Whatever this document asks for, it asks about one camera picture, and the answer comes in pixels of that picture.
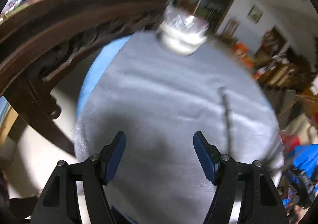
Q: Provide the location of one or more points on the red plastic chair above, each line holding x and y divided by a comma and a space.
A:
290, 143

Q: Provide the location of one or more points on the grey table cloth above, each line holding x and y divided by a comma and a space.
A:
159, 99

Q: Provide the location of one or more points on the carved dark wooden table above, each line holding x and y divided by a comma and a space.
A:
45, 41

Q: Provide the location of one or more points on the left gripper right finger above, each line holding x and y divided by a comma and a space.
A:
245, 193

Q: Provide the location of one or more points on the white bowl with plastic bag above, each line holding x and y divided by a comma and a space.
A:
182, 32

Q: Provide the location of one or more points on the framed wall picture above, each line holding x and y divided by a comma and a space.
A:
255, 14

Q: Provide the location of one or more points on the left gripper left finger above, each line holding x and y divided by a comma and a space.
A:
58, 202

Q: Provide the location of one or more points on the dark chopstick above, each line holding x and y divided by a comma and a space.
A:
226, 105

